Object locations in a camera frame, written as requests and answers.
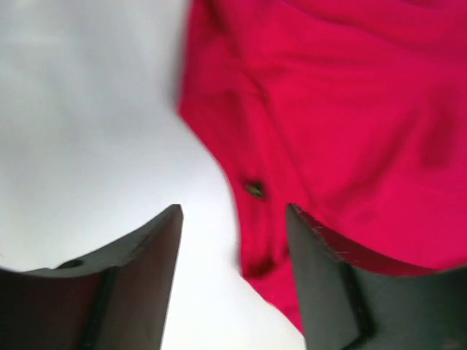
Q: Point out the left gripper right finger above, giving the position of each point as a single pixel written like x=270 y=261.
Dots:
x=353 y=298

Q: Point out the magenta red t shirt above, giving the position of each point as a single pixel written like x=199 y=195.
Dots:
x=355 y=111

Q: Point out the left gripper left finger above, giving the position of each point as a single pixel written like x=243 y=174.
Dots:
x=115 y=297

